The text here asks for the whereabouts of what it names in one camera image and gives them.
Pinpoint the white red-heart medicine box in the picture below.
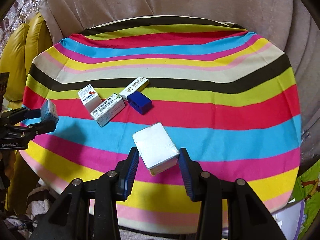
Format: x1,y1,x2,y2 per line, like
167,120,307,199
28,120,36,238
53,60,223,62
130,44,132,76
78,84,102,113

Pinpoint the white JIYIN MUSIC box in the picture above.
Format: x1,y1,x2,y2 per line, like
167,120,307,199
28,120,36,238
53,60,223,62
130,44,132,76
132,122,179,176

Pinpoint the teal medicine box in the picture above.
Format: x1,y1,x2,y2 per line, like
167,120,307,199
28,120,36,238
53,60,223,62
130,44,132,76
40,99,59,124

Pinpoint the white purple storage box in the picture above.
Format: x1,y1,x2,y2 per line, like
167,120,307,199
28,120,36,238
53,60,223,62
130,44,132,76
272,199,305,240

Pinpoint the green cartoon blanket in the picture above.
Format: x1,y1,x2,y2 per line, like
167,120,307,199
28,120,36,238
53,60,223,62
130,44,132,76
291,161,319,239

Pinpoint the yellow cushion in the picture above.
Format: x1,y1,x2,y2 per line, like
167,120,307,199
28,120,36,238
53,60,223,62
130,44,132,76
1,13,53,102

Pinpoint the white barcode medicine box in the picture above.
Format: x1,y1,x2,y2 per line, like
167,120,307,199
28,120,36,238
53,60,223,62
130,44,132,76
91,93,126,127

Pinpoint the small blue box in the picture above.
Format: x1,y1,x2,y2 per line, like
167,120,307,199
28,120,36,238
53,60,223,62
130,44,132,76
127,91,152,115

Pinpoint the rainbow striped cloth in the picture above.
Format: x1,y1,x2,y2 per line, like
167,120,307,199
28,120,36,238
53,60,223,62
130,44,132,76
18,15,303,235

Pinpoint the white gold long box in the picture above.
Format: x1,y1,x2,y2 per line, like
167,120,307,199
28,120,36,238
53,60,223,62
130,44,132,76
119,76,150,101

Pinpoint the beige velvet sofa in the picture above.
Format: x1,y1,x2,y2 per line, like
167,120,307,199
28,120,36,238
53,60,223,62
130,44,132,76
0,0,320,165

